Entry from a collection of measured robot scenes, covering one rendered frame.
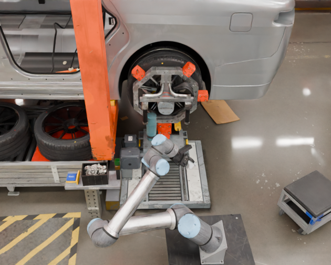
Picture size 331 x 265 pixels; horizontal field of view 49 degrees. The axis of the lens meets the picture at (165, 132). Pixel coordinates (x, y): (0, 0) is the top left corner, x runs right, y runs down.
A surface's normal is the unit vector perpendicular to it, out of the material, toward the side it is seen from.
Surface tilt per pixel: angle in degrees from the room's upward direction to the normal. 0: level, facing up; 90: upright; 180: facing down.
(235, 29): 90
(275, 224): 0
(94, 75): 90
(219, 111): 1
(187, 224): 42
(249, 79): 90
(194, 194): 0
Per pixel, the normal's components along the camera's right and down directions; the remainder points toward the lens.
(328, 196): 0.02, -0.76
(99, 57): 0.04, 0.65
